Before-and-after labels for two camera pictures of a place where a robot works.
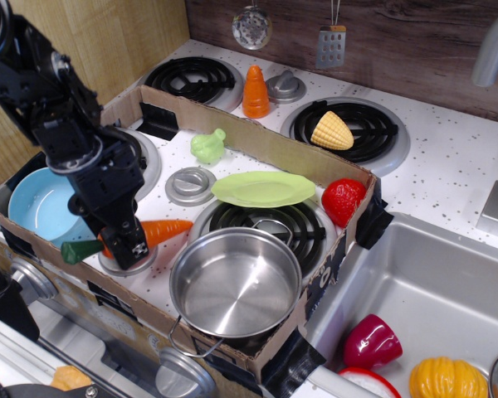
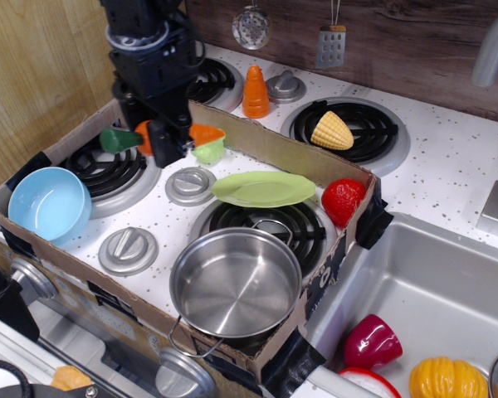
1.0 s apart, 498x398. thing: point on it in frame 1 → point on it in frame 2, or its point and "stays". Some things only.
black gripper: [105, 196] → [153, 65]
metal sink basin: [450, 292] stays
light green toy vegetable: [208, 148] stays
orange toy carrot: [153, 232] → [113, 139]
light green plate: [264, 190] stays
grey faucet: [493, 38] stays
